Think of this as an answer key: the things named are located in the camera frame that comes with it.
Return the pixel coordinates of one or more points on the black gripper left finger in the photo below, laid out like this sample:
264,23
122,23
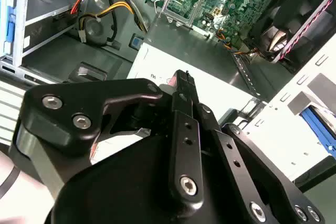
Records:
65,108

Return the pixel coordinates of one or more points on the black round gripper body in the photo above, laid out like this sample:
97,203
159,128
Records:
126,187

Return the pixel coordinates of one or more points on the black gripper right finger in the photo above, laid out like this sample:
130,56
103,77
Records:
262,176

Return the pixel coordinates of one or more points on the hard disk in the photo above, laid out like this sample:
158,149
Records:
319,129

